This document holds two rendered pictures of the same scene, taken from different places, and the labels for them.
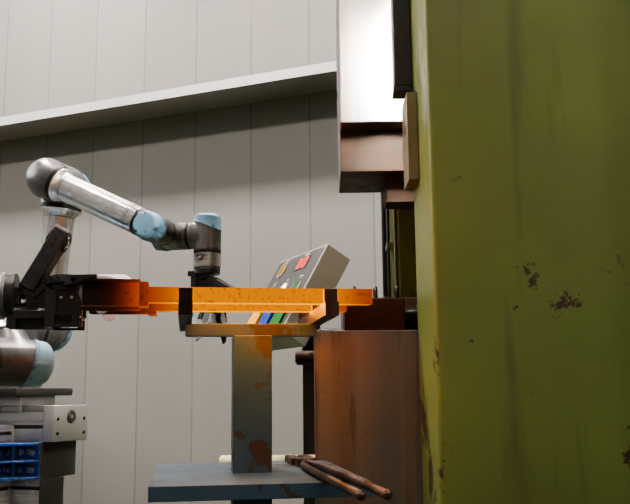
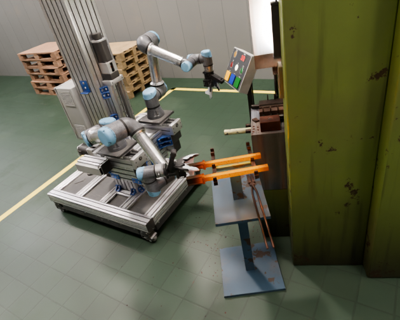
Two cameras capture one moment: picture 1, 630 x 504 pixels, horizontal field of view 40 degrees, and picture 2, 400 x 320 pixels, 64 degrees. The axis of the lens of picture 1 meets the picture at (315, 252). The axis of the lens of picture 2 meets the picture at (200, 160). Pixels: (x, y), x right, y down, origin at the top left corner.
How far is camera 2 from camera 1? 1.13 m
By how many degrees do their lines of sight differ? 45
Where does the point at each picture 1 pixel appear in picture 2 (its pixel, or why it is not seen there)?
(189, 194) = not seen: outside the picture
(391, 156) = (274, 61)
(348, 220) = not seen: outside the picture
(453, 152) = (294, 108)
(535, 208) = (323, 124)
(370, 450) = (270, 164)
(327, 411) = not seen: hidden behind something
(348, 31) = (253, 16)
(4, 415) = (157, 127)
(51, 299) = (176, 172)
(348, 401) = (263, 152)
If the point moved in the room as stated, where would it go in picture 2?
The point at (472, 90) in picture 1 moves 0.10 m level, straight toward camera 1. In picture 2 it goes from (302, 86) to (301, 96)
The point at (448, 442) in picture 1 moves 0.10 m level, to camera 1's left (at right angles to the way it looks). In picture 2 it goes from (292, 185) to (274, 186)
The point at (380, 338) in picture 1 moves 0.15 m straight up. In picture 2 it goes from (272, 135) to (270, 113)
